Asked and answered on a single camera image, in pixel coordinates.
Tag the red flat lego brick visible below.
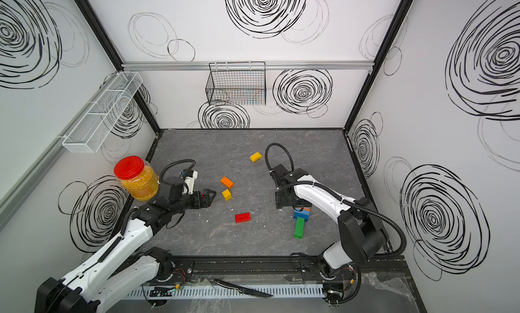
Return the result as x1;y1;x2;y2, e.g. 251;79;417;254
234;212;251;224

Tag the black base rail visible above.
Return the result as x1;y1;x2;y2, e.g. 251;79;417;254
154;253;408;283

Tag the yellow curved lego brick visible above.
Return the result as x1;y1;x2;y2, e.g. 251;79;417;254
250;152;263;163

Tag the white wire shelf basket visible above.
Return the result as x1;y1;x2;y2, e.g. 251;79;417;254
62;71;143;153

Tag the black wire basket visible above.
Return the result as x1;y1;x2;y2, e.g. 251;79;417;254
204;61;267;105

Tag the green tall lego brick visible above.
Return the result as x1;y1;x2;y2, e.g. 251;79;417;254
294;217;306;239

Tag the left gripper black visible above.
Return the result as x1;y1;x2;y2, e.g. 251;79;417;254
172;188;217;216

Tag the orange long lego brick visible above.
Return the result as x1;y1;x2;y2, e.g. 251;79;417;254
220;176;234;189

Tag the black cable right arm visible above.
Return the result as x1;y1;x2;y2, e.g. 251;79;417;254
265;142;408;260

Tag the light blue lego brick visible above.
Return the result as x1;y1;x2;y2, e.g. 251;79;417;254
293;210;310;222

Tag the plastic jar red lid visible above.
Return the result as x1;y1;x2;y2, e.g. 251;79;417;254
114;156;159;201

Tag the white slotted cable duct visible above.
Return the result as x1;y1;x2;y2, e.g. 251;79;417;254
123;284;324;301

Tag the yellow square lego brick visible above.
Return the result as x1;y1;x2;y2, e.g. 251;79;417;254
222;189;232;201

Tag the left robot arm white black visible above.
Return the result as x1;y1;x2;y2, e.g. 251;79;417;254
35;189;216;312

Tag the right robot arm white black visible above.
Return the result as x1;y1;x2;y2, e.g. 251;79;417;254
275;178;387;279

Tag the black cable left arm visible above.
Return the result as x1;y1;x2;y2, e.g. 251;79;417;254
158;159;196;184

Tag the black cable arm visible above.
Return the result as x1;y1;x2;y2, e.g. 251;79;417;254
265;142;408;260
158;159;196;184

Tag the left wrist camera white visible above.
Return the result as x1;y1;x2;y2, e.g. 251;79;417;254
184;169;198;195

